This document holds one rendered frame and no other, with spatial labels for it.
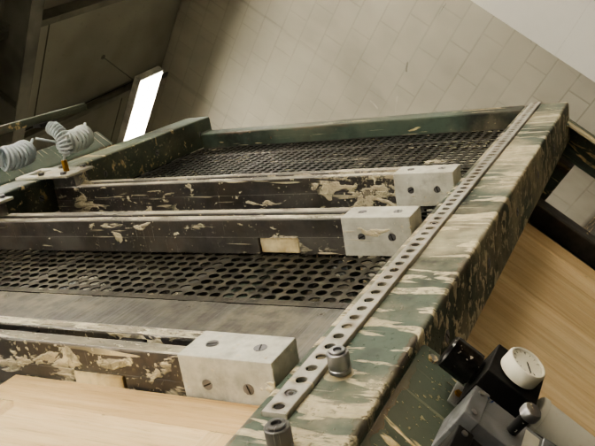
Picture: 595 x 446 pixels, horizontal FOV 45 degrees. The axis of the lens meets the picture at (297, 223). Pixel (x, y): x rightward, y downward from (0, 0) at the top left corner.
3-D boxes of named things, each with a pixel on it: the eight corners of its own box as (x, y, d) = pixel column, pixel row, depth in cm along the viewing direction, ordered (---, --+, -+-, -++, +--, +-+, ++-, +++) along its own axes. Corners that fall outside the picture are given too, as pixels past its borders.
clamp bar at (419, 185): (453, 208, 142) (441, 88, 135) (25, 215, 197) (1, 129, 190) (465, 194, 151) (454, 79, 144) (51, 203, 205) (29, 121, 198)
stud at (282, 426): (287, 461, 64) (282, 432, 63) (263, 457, 65) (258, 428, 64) (299, 445, 66) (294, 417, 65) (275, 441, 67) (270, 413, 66)
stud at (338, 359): (346, 380, 76) (343, 355, 75) (325, 378, 77) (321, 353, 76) (355, 369, 78) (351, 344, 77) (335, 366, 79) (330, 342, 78)
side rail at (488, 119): (522, 148, 207) (521, 110, 204) (205, 164, 258) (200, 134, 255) (528, 142, 214) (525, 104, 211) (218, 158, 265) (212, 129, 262)
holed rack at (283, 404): (288, 419, 70) (287, 414, 70) (261, 416, 72) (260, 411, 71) (541, 103, 209) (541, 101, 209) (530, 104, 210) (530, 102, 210)
